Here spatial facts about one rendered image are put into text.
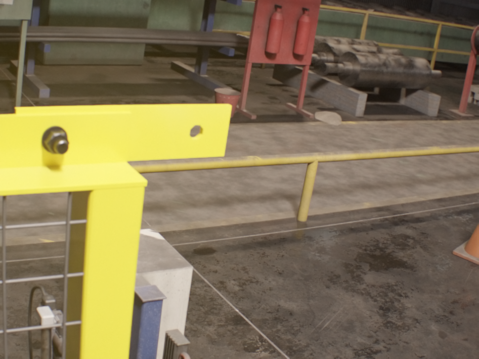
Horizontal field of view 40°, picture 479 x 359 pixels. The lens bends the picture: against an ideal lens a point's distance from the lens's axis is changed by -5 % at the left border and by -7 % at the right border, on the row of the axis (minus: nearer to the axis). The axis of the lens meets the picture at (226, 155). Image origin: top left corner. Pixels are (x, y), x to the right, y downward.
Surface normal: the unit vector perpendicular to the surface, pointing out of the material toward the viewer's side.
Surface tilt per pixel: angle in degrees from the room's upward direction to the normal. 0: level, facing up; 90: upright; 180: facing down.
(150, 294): 0
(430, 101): 90
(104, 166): 0
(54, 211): 0
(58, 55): 90
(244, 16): 90
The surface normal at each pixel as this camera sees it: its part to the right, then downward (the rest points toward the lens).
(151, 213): 0.15, -0.94
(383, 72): 0.52, 0.23
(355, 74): -0.85, 0.04
